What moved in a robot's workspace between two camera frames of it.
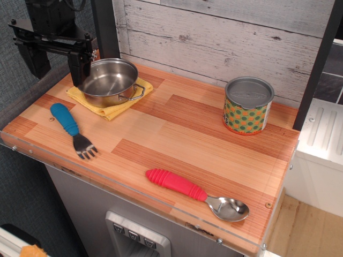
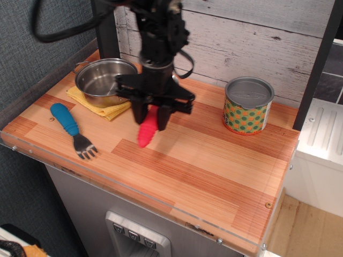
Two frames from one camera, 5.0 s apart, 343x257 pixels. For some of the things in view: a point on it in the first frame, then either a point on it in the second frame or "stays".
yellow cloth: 109,113 stays
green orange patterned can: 247,105 stays
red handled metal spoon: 230,209 -> 149,127
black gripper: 79,47 -> 157,84
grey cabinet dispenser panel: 129,239 stays
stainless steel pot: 110,80 stays
